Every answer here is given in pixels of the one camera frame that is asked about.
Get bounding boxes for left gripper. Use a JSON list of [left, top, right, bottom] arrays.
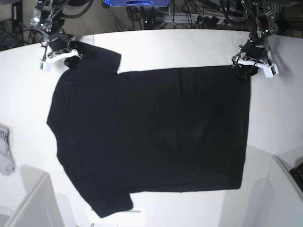
[[235, 38, 270, 81]]

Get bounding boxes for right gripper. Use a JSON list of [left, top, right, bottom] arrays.
[[44, 30, 82, 69]]

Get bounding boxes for black T-shirt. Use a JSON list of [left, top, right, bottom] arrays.
[[47, 41, 251, 218]]

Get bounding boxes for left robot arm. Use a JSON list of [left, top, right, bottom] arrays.
[[232, 0, 279, 79]]

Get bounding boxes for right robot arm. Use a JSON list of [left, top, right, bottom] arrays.
[[30, 0, 81, 71]]

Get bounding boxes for blue box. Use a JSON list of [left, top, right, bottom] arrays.
[[105, 0, 170, 7]]

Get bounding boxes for black keyboard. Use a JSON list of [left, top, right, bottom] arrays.
[[290, 163, 303, 190]]

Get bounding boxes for white partition right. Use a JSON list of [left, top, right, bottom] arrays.
[[242, 156, 303, 227]]

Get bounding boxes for white partition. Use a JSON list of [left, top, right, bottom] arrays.
[[0, 165, 76, 227], [242, 156, 303, 227]]

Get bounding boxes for white partition left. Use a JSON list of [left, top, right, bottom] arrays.
[[0, 165, 76, 227]]

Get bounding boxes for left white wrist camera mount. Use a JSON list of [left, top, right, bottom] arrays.
[[232, 54, 279, 78]]

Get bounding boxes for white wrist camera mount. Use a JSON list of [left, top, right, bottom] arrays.
[[232, 54, 279, 78], [39, 49, 82, 72]]

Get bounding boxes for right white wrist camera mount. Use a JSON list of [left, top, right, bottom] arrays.
[[39, 49, 82, 72]]

